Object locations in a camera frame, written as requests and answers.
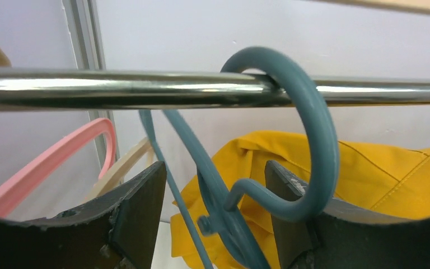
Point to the beige wooden hanger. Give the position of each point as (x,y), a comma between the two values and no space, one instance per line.
(114,176)

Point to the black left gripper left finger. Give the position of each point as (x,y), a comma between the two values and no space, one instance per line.
(116,230)

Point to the wooden clothes rack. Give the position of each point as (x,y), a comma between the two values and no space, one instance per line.
(410,6)

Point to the pink plastic hanger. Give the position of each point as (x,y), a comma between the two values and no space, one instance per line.
(19,186)

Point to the yellow skirt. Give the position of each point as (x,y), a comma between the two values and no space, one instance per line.
(386,179)

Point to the grey blue plastic hanger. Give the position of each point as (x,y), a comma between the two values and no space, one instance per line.
(223,217)

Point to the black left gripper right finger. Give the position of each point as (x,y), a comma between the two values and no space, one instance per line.
(347,236)

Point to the metal rack rod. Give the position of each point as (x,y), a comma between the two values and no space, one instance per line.
(57,89)

